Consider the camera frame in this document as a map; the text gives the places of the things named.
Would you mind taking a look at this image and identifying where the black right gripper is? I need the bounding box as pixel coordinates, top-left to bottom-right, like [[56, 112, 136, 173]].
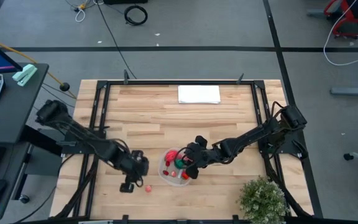
[[176, 135, 220, 180]]

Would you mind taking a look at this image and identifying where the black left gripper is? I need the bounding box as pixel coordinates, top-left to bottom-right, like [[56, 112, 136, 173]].
[[119, 149, 150, 194]]

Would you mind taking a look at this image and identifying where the clear plastic tupperware container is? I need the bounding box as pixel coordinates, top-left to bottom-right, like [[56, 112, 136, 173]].
[[157, 147, 195, 187]]

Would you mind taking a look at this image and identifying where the white folded cloth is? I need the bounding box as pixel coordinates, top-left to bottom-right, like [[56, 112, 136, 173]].
[[177, 85, 221, 105]]

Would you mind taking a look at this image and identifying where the green artificial potted plant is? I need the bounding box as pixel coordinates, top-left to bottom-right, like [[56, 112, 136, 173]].
[[237, 175, 290, 224]]

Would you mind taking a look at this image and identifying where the black desk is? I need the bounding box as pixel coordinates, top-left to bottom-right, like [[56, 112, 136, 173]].
[[0, 62, 50, 146]]

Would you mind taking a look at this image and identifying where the mint green stapler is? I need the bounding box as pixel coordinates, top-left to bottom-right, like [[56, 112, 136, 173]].
[[12, 63, 38, 87]]

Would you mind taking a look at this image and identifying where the grey desk foot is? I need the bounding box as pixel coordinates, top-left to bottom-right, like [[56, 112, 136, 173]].
[[329, 81, 358, 96]]

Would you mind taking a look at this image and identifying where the red and black cart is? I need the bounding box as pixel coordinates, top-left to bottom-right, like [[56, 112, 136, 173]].
[[323, 0, 358, 40]]

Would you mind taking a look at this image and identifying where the black metal table frame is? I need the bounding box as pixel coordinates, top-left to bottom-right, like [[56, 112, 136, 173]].
[[54, 73, 315, 224]]

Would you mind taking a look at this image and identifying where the long black cable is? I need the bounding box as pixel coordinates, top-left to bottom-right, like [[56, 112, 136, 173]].
[[94, 0, 138, 80]]

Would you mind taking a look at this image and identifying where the coiled black cable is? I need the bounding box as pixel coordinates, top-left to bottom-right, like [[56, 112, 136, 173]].
[[124, 4, 149, 26]]

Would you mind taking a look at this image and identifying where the yellow cable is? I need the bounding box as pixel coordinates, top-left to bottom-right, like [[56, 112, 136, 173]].
[[0, 37, 77, 100]]

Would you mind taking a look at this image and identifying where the white cable loop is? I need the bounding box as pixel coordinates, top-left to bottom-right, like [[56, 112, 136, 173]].
[[75, 7, 86, 23]]

